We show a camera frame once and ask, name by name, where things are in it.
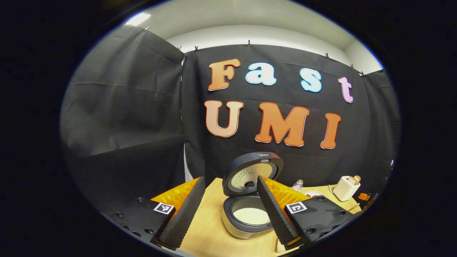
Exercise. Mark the small clear drink bottle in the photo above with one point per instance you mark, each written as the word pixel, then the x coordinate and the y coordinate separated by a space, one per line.
pixel 297 186

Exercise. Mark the black backdrop cloth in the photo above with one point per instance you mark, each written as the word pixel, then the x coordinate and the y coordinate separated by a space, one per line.
pixel 125 117

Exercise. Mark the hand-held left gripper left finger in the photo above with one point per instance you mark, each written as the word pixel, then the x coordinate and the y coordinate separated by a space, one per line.
pixel 185 214

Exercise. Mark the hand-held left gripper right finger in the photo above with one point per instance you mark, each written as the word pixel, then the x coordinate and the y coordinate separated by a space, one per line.
pixel 275 214

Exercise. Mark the white toaster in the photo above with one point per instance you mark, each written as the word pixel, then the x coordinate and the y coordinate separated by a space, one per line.
pixel 344 191

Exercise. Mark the white round plate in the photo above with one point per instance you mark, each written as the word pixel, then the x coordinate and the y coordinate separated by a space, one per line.
pixel 316 193

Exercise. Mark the row of black cloth clips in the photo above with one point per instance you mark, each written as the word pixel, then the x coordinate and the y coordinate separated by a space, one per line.
pixel 249 43

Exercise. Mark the black and silver rice cooker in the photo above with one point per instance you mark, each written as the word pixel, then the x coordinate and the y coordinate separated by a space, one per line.
pixel 242 164

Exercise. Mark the cream rectangular tray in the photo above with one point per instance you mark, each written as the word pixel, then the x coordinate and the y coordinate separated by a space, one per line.
pixel 279 246

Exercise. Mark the ceiling light panel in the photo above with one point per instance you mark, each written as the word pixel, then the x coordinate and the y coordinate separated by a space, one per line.
pixel 138 19

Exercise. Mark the white rice heap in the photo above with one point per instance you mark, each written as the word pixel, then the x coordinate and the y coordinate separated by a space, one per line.
pixel 250 216

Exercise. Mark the toast slice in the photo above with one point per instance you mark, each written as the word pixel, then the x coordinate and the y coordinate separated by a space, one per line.
pixel 357 178
pixel 351 180

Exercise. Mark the wooden spoon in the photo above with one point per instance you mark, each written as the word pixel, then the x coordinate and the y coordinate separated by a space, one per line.
pixel 354 206

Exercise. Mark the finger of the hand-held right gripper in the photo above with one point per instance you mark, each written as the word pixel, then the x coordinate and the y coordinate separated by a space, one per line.
pixel 366 199

